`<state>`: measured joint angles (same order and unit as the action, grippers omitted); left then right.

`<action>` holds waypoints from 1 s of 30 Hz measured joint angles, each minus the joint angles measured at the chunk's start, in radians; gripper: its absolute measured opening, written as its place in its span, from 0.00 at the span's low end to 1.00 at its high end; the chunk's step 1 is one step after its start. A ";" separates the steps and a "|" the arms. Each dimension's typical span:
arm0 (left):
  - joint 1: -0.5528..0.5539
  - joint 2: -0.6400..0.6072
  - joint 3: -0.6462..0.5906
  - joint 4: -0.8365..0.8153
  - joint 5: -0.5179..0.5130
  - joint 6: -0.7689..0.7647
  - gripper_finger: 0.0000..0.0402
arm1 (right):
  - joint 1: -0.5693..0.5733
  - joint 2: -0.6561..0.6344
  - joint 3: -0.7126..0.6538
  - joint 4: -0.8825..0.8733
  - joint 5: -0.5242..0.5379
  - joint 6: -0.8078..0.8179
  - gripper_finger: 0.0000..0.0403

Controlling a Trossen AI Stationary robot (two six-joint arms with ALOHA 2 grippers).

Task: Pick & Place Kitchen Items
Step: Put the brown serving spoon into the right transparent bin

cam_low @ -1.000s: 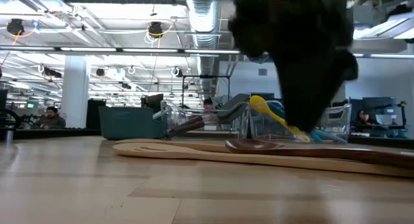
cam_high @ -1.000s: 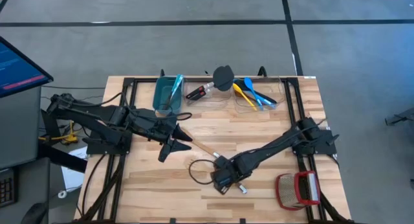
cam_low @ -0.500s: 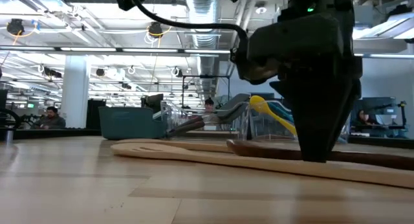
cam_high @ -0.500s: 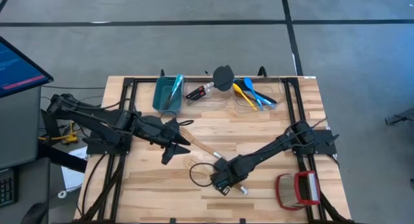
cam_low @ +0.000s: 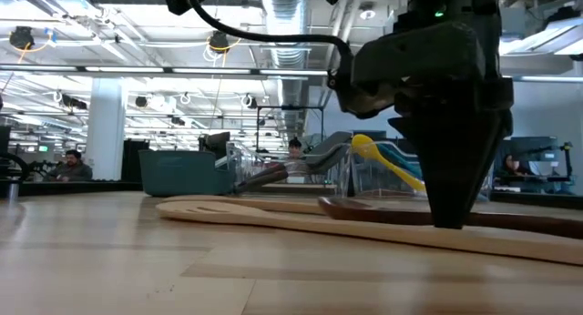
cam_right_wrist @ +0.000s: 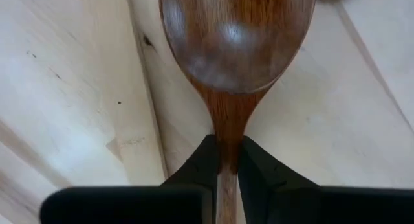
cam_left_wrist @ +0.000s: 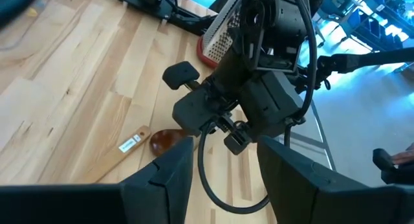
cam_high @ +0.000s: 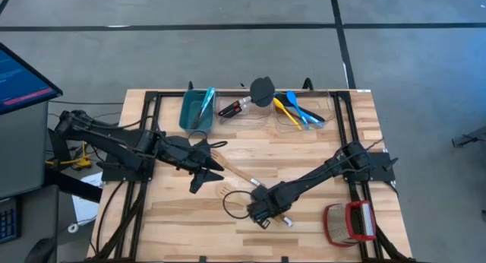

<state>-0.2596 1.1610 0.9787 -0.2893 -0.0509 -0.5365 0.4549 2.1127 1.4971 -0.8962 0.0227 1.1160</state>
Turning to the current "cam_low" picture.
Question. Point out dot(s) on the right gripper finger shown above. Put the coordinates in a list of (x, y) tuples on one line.
[(455, 169)]

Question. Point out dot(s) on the large pale blue spoon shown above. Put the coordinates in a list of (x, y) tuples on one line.
[(401, 155)]

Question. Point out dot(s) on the dark brown wooden spoon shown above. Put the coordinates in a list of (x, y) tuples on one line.
[(364, 210)]

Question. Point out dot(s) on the person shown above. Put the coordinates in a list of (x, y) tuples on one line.
[(295, 146), (70, 167), (512, 165)]

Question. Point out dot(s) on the white ceiling sensor dome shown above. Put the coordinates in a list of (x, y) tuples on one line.
[(367, 12)]

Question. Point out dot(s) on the long ceiling light strip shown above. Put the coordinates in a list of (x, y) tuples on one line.
[(136, 69)]

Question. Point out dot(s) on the grey monitor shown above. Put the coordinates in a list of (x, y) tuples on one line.
[(539, 146)]

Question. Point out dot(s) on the black equipment stand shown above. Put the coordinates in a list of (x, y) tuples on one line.
[(567, 160)]

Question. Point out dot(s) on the white building column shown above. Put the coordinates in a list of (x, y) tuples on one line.
[(105, 128)]

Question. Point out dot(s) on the light wooden spork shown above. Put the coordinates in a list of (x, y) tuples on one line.
[(319, 226)]

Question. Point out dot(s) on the black monitor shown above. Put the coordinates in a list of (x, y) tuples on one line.
[(216, 144)]

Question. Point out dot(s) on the dark cabinet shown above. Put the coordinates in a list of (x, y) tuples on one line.
[(134, 160)]

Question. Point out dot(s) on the light wooden slotted spatula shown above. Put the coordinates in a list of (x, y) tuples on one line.
[(250, 202)]

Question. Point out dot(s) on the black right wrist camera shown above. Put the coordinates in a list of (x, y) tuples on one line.
[(364, 96)]

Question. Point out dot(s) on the silver spiral ventilation duct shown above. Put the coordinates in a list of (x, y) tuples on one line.
[(284, 55)]

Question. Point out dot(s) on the black metal frame rig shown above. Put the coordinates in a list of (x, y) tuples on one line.
[(289, 107)]

